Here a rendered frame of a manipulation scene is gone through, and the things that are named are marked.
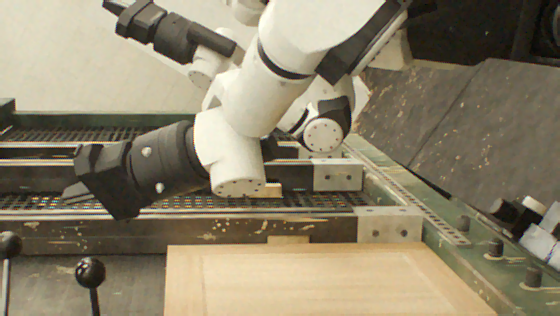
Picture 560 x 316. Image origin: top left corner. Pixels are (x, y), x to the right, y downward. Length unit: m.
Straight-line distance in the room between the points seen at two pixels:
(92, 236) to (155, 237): 0.12
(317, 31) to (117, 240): 0.79
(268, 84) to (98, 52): 5.98
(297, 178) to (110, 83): 5.00
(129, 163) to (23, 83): 5.99
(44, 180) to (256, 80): 1.16
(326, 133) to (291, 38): 0.78
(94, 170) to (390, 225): 0.66
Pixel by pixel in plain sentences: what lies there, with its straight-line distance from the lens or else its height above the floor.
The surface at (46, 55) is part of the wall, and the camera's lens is 6.75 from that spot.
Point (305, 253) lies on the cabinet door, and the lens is 1.30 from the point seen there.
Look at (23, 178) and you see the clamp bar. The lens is 1.80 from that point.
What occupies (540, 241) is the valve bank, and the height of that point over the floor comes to 0.74.
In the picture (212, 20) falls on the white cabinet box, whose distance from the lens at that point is 5.06.
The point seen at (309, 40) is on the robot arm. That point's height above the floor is 1.39.
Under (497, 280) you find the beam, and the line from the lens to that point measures 1.17.
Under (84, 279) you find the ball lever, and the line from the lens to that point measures 0.86.
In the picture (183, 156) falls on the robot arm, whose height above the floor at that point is 1.42.
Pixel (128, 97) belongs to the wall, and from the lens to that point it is 6.69.
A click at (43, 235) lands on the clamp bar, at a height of 1.52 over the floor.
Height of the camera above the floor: 1.51
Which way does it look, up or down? 10 degrees down
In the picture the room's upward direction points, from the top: 60 degrees counter-clockwise
